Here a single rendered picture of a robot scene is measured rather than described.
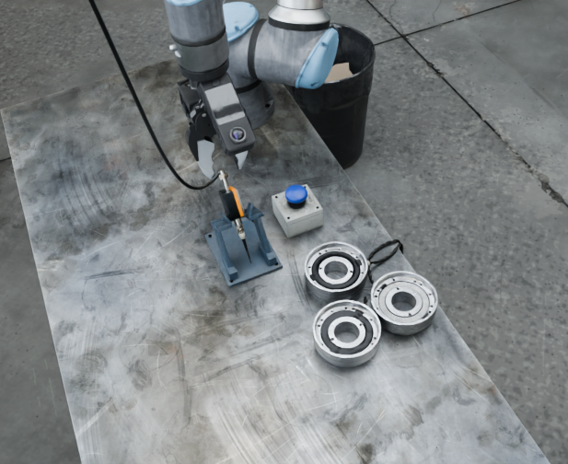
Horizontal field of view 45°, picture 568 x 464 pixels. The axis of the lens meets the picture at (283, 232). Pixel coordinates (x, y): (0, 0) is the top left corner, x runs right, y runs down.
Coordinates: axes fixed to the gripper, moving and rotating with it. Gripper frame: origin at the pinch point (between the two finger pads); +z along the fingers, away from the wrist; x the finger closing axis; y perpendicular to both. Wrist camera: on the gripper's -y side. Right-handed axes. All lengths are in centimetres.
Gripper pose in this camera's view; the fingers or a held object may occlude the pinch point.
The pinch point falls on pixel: (226, 169)
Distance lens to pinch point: 111.5
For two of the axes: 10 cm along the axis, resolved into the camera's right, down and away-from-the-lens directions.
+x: -9.2, 3.3, -2.2
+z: 0.6, 6.5, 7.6
